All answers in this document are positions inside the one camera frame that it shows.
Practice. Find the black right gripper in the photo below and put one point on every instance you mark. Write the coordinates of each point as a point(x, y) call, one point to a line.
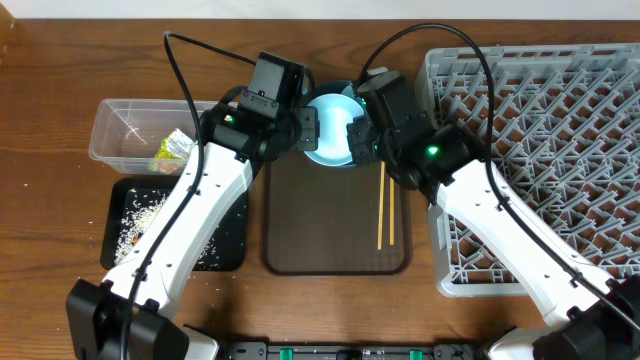
point(358, 141)

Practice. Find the brown plastic serving tray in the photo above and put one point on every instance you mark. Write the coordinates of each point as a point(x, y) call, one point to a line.
point(323, 220)

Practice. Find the wooden chopstick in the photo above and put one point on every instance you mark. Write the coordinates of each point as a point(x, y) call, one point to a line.
point(391, 212)
point(381, 206)

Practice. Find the black waste tray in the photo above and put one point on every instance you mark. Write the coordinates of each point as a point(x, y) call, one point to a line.
point(229, 235)

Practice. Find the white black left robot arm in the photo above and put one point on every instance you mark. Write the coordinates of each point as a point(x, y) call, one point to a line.
point(129, 315)

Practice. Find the grey dishwasher rack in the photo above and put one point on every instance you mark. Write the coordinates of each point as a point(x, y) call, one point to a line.
point(564, 124)

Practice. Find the clear plastic bin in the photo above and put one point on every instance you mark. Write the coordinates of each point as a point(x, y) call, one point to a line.
point(128, 133)

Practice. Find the dark blue plate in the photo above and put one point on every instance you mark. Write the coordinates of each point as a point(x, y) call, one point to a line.
point(333, 87)

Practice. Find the green yellow snack wrapper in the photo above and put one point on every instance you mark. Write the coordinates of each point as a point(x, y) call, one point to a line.
point(173, 153)

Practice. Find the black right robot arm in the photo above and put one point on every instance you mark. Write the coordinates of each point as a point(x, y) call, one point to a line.
point(587, 313)

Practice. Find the white cooked rice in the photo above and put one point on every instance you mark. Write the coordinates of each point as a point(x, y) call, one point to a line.
point(140, 209)

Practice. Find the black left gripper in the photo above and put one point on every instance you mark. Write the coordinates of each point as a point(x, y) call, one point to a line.
point(307, 128)

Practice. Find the black mounting rail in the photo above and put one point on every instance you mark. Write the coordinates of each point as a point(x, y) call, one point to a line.
point(263, 351)

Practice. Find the light blue cup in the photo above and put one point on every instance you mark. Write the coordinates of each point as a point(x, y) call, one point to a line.
point(349, 91)

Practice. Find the light blue bowl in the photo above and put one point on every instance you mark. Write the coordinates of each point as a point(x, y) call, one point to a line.
point(335, 113)

